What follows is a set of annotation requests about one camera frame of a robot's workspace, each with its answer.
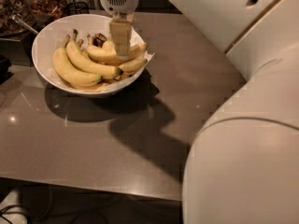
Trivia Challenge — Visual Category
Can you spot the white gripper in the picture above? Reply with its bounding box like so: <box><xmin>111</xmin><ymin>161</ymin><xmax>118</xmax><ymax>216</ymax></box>
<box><xmin>100</xmin><ymin>0</ymin><xmax>139</xmax><ymax>60</ymax></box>

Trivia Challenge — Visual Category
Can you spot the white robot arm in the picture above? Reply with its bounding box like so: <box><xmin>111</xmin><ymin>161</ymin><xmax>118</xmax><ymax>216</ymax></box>
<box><xmin>168</xmin><ymin>0</ymin><xmax>299</xmax><ymax>224</ymax></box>

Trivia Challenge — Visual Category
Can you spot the small right yellow banana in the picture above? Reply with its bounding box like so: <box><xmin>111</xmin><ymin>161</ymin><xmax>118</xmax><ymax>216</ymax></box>
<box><xmin>119</xmin><ymin>58</ymin><xmax>148</xmax><ymax>73</ymax></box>

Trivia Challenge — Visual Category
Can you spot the middle curved yellow banana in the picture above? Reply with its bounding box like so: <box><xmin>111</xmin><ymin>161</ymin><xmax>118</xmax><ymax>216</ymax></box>
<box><xmin>66</xmin><ymin>29</ymin><xmax>122</xmax><ymax>79</ymax></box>

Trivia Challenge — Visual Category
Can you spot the white ceramic bowl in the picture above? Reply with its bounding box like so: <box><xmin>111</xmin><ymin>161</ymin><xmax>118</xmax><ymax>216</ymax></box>
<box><xmin>31</xmin><ymin>13</ymin><xmax>150</xmax><ymax>98</ymax></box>

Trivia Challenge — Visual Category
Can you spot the glass jar of snacks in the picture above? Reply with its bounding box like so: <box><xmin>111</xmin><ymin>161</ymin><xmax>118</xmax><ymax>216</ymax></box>
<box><xmin>0</xmin><ymin>0</ymin><xmax>66</xmax><ymax>37</ymax></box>

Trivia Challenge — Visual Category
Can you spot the black wire basket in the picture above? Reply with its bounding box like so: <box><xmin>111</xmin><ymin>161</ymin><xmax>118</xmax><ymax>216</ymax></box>
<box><xmin>66</xmin><ymin>2</ymin><xmax>89</xmax><ymax>16</ymax></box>

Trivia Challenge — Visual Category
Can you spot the metal spoon handle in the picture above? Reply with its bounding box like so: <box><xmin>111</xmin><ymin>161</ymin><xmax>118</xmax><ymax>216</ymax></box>
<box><xmin>12</xmin><ymin>15</ymin><xmax>38</xmax><ymax>35</ymax></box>

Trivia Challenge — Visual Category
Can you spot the black floor cable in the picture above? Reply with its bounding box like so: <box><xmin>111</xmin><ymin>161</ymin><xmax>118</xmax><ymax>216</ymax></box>
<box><xmin>0</xmin><ymin>203</ymin><xmax>34</xmax><ymax>224</ymax></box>

